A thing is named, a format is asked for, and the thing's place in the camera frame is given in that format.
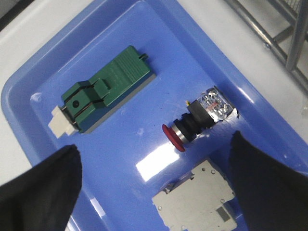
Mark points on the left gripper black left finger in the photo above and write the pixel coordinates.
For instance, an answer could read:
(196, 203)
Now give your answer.
(44, 197)

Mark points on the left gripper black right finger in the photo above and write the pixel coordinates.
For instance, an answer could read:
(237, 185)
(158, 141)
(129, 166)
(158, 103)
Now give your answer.
(272, 196)

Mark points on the red emergency stop button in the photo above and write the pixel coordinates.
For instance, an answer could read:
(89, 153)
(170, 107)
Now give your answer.
(203, 113)

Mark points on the white circuit breaker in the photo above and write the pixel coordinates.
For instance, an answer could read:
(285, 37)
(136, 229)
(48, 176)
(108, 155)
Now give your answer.
(199, 203)

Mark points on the blue plastic tray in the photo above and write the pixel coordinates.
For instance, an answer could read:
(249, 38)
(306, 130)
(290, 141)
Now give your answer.
(128, 159)

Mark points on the green knife switch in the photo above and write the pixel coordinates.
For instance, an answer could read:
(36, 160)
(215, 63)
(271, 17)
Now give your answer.
(89, 103)

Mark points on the silver metal rack frame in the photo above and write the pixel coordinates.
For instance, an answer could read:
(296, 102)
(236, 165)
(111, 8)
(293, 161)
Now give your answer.
(282, 25)

